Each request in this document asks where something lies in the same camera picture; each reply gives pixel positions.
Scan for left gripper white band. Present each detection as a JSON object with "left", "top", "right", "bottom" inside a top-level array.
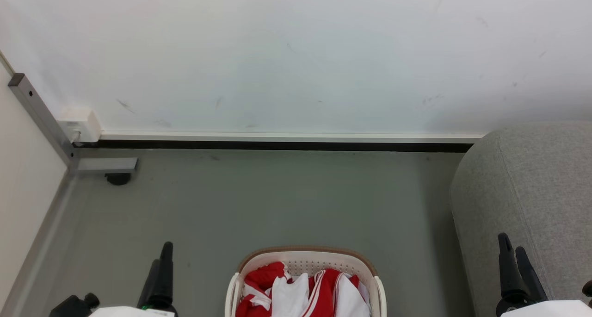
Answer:
[{"left": 88, "top": 242, "right": 179, "bottom": 317}]

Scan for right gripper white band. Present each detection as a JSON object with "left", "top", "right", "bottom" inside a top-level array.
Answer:
[{"left": 496, "top": 233, "right": 592, "bottom": 317}]

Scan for red garment white stripes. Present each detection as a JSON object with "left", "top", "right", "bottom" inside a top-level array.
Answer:
[{"left": 235, "top": 261, "right": 371, "bottom": 317}]

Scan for grey fabric sofa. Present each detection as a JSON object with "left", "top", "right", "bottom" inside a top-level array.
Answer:
[{"left": 449, "top": 121, "right": 592, "bottom": 317}]

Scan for white laundry basket brown rim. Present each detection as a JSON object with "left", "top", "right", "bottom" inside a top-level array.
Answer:
[{"left": 225, "top": 246, "right": 388, "bottom": 317}]

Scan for white partition panel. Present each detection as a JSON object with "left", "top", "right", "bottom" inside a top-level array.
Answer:
[{"left": 0, "top": 62, "right": 70, "bottom": 304}]

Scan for white plastic junction box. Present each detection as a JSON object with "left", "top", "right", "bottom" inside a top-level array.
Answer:
[{"left": 57, "top": 106, "right": 103, "bottom": 144}]

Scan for black round frame foot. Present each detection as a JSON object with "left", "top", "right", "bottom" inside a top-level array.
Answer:
[{"left": 105, "top": 172, "right": 133, "bottom": 186}]

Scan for white wall cable trunking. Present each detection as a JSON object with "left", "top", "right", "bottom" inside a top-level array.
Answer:
[{"left": 99, "top": 131, "right": 487, "bottom": 144}]

